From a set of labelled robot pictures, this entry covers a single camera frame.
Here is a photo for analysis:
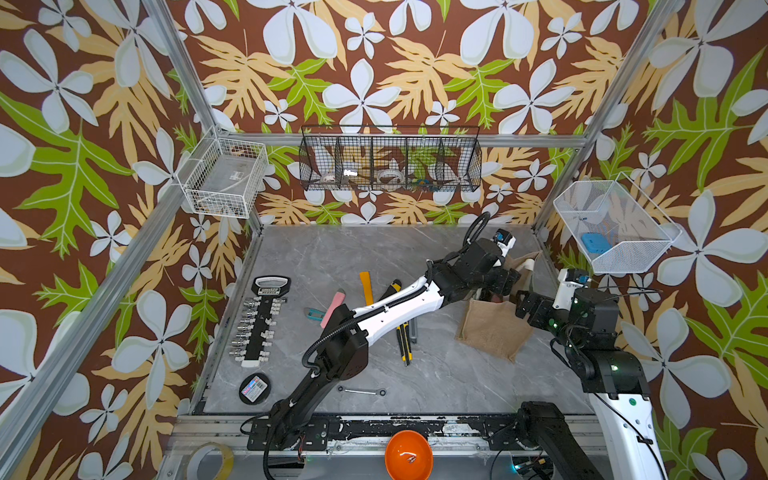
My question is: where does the green burlap Christmas tote bag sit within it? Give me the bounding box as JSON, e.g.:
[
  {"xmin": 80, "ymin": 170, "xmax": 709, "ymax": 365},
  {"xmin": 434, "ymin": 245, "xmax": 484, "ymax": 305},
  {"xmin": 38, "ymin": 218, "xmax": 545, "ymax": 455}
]
[{"xmin": 455, "ymin": 250, "xmax": 542, "ymax": 363}]

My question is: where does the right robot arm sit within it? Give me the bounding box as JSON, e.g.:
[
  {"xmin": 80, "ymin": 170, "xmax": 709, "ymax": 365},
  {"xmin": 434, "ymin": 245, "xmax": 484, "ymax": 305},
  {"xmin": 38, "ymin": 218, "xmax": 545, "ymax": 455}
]
[{"xmin": 515, "ymin": 288, "xmax": 668, "ymax": 479}]

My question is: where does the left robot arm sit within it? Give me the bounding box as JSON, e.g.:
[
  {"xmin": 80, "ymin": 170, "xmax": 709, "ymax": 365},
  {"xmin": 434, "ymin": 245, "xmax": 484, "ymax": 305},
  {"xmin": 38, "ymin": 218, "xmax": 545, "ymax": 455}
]
[{"xmin": 265, "ymin": 230, "xmax": 519, "ymax": 450}]

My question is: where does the black yellow snap knife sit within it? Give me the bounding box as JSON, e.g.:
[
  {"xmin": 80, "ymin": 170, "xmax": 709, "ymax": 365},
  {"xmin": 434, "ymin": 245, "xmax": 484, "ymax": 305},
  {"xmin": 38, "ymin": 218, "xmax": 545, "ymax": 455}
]
[{"xmin": 382, "ymin": 279, "xmax": 402, "ymax": 299}]

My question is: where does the grey utility knife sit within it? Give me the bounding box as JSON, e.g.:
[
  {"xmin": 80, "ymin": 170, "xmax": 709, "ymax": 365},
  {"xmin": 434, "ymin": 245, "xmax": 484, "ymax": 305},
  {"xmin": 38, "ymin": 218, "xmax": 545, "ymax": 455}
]
[{"xmin": 409, "ymin": 320, "xmax": 418, "ymax": 343}]

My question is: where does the orange utility knife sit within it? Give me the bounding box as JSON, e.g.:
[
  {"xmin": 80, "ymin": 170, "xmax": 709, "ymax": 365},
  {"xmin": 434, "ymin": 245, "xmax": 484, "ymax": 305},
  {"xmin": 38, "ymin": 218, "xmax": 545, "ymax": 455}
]
[{"xmin": 359, "ymin": 271, "xmax": 374, "ymax": 305}]

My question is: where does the teal utility knife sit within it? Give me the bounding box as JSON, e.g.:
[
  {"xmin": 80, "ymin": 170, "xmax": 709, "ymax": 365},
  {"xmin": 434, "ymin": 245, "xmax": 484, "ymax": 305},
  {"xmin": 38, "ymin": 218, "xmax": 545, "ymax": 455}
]
[{"xmin": 303, "ymin": 307, "xmax": 325, "ymax": 321}]

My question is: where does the blue object in basket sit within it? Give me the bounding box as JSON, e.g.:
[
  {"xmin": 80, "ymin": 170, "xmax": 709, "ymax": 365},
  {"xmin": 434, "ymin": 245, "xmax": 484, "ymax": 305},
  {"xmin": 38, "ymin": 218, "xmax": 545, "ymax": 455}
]
[{"xmin": 581, "ymin": 232, "xmax": 613, "ymax": 256}]

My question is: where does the white mesh basket right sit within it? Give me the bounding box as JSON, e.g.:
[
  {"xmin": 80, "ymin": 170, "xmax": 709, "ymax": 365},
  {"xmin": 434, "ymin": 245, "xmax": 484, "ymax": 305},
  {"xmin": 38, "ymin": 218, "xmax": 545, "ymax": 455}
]
[{"xmin": 554, "ymin": 174, "xmax": 682, "ymax": 276}]

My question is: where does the small silver wrench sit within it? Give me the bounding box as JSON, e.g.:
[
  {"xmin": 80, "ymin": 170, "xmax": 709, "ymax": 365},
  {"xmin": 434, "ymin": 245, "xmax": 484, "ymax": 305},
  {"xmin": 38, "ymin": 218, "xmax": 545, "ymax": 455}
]
[{"xmin": 337, "ymin": 385, "xmax": 387, "ymax": 397}]

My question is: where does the orange bowl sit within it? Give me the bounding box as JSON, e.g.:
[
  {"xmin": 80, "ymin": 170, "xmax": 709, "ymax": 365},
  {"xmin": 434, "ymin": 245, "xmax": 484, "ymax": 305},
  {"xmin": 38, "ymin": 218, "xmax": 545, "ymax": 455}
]
[{"xmin": 384, "ymin": 430, "xmax": 434, "ymax": 480}]

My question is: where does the round black tape measure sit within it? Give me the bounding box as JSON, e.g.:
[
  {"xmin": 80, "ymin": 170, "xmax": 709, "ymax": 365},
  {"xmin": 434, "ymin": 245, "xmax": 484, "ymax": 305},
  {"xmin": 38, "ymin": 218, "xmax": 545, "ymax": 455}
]
[{"xmin": 238, "ymin": 372, "xmax": 271, "ymax": 405}]

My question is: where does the yellow tape roll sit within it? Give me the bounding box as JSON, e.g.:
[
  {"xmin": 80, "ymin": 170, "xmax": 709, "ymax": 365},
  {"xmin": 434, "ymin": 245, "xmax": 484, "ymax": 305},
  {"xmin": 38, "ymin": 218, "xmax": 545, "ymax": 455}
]
[{"xmin": 183, "ymin": 442, "xmax": 235, "ymax": 480}]

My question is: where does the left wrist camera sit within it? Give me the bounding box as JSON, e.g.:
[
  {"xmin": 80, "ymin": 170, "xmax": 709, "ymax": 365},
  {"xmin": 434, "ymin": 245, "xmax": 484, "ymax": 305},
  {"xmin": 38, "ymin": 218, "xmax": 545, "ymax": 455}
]
[{"xmin": 493, "ymin": 229, "xmax": 516, "ymax": 255}]

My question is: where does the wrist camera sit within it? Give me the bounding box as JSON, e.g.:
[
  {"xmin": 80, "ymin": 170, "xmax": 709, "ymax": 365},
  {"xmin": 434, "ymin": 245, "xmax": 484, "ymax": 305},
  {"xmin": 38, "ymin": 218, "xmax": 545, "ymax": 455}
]
[
  {"xmin": 553, "ymin": 268, "xmax": 590, "ymax": 311},
  {"xmin": 493, "ymin": 229, "xmax": 516, "ymax": 255}
]

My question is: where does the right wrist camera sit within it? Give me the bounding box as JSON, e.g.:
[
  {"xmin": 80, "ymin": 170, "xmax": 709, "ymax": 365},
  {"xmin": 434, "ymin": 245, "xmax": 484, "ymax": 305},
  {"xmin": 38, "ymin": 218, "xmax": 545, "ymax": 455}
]
[{"xmin": 553, "ymin": 268, "xmax": 590, "ymax": 311}]

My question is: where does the black wire basket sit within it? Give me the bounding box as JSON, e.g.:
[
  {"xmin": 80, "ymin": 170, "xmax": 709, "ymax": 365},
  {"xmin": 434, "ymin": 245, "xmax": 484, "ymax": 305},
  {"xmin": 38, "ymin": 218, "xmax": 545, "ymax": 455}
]
[{"xmin": 297, "ymin": 125, "xmax": 482, "ymax": 192}]

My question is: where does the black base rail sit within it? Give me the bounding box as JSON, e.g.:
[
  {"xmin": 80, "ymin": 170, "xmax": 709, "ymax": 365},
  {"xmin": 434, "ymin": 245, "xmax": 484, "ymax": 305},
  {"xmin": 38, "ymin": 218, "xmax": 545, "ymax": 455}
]
[{"xmin": 239, "ymin": 413, "xmax": 537, "ymax": 453}]

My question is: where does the black socket set rail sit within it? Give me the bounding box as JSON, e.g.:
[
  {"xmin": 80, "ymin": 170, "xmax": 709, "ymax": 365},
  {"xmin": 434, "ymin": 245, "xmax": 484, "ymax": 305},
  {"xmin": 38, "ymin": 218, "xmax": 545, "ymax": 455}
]
[{"xmin": 229, "ymin": 275, "xmax": 291, "ymax": 368}]

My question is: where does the white wire basket left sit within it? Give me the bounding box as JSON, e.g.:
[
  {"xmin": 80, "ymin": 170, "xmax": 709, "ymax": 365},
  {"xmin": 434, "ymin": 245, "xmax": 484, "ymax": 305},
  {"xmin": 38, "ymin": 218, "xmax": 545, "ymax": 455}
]
[{"xmin": 176, "ymin": 128, "xmax": 269, "ymax": 219}]

